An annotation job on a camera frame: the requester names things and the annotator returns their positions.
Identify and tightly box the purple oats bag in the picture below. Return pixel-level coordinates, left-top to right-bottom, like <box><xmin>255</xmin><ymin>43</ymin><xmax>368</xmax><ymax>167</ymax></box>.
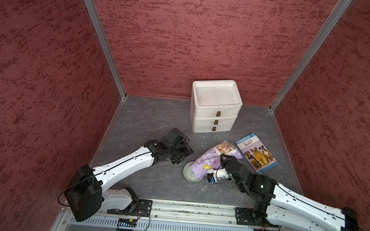
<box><xmin>187</xmin><ymin>140</ymin><xmax>243</xmax><ymax>181</ymax></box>

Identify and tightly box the white patterned breakfast bowl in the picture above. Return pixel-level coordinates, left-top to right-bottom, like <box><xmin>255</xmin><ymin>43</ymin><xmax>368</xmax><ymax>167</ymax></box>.
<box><xmin>183</xmin><ymin>161</ymin><xmax>205</xmax><ymax>184</ymax></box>

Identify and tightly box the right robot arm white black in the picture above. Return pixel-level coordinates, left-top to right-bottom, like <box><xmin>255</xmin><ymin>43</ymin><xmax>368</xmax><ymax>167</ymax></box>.
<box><xmin>214</xmin><ymin>154</ymin><xmax>360</xmax><ymax>231</ymax></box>

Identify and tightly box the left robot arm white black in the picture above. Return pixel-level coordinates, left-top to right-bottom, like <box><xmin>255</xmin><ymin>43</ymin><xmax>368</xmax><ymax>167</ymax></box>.
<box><xmin>62</xmin><ymin>128</ymin><xmax>193</xmax><ymax>222</ymax></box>

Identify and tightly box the dog picture book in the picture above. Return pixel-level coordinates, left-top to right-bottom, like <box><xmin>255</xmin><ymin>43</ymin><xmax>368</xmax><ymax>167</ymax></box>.
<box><xmin>235</xmin><ymin>133</ymin><xmax>278</xmax><ymax>173</ymax></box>

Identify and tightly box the white foam box stack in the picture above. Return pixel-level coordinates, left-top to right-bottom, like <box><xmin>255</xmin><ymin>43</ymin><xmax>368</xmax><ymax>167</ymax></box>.
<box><xmin>190</xmin><ymin>80</ymin><xmax>243</xmax><ymax>133</ymax></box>

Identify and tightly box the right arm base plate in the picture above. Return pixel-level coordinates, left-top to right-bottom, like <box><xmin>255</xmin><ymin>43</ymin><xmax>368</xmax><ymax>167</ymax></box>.
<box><xmin>235</xmin><ymin>207</ymin><xmax>278</xmax><ymax>228</ymax></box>

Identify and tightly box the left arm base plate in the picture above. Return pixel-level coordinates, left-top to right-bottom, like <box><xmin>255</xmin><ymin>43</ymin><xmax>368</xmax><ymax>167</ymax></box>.
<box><xmin>107</xmin><ymin>199</ymin><xmax>153</xmax><ymax>218</ymax></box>

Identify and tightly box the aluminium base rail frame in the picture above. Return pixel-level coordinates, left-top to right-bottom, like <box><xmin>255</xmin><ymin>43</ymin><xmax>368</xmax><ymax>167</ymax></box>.
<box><xmin>48</xmin><ymin>189</ymin><xmax>338</xmax><ymax>231</ymax></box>

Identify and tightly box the left base cable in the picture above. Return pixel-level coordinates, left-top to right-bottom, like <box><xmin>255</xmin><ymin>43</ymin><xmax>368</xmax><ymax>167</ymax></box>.
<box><xmin>114</xmin><ymin>204</ymin><xmax>152</xmax><ymax>231</ymax></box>

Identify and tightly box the left corner aluminium post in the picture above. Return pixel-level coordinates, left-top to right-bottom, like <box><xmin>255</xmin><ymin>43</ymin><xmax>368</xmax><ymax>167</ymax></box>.
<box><xmin>83</xmin><ymin>0</ymin><xmax>127</xmax><ymax>100</ymax></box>

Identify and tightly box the corner aluminium post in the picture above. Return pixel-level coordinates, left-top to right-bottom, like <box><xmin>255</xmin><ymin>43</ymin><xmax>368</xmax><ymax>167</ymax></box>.
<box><xmin>83</xmin><ymin>0</ymin><xmax>127</xmax><ymax>100</ymax></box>
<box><xmin>269</xmin><ymin>0</ymin><xmax>353</xmax><ymax>114</ymax></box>

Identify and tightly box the right corner aluminium post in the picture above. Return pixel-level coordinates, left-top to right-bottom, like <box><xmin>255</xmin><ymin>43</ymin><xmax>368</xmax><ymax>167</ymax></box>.
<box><xmin>269</xmin><ymin>0</ymin><xmax>353</xmax><ymax>114</ymax></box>

